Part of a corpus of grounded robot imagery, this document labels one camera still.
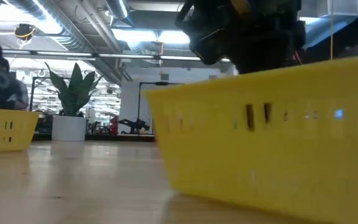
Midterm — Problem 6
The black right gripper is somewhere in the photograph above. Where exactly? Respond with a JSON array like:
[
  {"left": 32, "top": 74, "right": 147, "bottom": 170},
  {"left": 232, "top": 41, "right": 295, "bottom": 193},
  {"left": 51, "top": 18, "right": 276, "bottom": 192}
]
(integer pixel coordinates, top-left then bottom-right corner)
[{"left": 175, "top": 0, "right": 307, "bottom": 75}]

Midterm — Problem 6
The yellow plastic basket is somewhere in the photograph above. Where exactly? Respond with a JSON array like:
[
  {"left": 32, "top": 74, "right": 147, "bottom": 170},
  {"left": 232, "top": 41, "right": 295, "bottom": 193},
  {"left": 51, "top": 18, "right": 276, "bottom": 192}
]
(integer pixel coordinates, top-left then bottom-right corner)
[
  {"left": 0, "top": 107, "right": 40, "bottom": 153},
  {"left": 144, "top": 53, "right": 358, "bottom": 224}
]

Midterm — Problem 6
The red background object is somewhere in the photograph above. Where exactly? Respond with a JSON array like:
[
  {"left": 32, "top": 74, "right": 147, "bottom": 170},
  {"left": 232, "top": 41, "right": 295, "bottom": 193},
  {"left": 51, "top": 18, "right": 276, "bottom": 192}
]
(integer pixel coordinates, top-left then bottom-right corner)
[{"left": 109, "top": 114, "right": 119, "bottom": 136}]

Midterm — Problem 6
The green artificial plant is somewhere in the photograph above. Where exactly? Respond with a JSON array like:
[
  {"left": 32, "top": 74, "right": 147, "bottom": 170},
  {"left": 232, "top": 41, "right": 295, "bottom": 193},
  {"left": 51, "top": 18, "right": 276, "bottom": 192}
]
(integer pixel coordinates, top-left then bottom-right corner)
[{"left": 44, "top": 62, "right": 105, "bottom": 118}]

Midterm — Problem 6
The white plant pot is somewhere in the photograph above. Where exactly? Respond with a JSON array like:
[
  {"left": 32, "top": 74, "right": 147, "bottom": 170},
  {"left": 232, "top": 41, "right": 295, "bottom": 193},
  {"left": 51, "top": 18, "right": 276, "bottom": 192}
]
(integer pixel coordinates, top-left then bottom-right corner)
[{"left": 51, "top": 115, "right": 88, "bottom": 142}]

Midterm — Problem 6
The yellow hanging cable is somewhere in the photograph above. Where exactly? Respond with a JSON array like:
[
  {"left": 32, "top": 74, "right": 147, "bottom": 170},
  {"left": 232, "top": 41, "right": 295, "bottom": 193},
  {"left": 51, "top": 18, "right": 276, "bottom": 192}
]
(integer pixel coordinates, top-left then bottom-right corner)
[{"left": 329, "top": 0, "right": 334, "bottom": 60}]

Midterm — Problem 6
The black aluminium table frame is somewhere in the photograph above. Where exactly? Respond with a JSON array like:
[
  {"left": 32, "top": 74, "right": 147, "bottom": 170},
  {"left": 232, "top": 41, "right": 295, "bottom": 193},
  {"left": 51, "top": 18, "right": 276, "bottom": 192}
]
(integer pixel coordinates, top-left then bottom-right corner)
[{"left": 32, "top": 133, "right": 155, "bottom": 143}]

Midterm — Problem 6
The yellow black cord reel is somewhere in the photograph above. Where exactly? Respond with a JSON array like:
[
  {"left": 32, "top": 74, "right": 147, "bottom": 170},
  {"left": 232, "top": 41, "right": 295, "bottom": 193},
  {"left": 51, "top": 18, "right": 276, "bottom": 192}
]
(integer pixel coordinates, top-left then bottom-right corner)
[{"left": 13, "top": 23, "right": 37, "bottom": 41}]

